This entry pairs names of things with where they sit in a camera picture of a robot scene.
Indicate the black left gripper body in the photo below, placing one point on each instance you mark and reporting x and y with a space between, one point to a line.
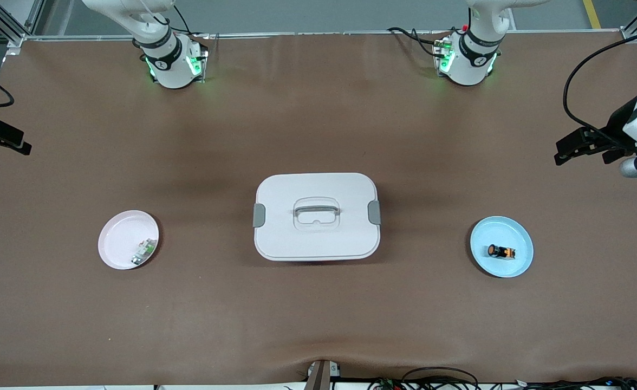
617 125

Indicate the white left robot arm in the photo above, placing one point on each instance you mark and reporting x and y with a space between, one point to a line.
467 65

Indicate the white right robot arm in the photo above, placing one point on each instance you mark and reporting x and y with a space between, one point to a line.
169 67

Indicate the pink plate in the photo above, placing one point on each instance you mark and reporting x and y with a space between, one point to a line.
118 238

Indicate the light blue plate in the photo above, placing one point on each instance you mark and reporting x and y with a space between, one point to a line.
508 268

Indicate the grey box latch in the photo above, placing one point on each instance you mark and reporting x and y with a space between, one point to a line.
259 215
374 212

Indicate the white lidded storage box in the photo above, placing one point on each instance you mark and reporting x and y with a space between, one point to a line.
318 238

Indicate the brown table mat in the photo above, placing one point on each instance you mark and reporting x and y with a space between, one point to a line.
318 314

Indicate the aluminium frame rail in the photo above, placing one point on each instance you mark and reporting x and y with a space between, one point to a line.
324 34

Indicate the metal table edge bracket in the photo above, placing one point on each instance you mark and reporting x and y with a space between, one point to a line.
321 375

